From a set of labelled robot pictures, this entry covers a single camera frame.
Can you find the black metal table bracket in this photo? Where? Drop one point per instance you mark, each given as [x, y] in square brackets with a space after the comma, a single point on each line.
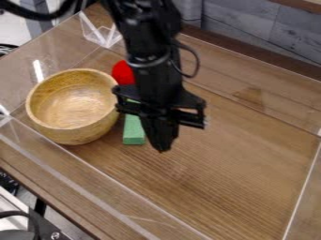
[48, 231]

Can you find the clear acrylic tray wall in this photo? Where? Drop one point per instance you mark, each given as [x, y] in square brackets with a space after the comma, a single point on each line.
[90, 198]

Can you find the green rectangular block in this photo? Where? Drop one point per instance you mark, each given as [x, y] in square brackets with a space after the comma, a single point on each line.
[134, 135]

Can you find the brown wooden bowl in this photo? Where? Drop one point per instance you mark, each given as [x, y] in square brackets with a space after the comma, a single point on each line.
[71, 106]

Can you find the red plush ball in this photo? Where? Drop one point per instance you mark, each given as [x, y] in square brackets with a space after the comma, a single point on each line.
[122, 73]

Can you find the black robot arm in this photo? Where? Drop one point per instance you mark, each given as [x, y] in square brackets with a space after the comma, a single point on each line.
[148, 24]

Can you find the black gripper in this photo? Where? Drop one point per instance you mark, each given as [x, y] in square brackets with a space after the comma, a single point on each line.
[162, 102]

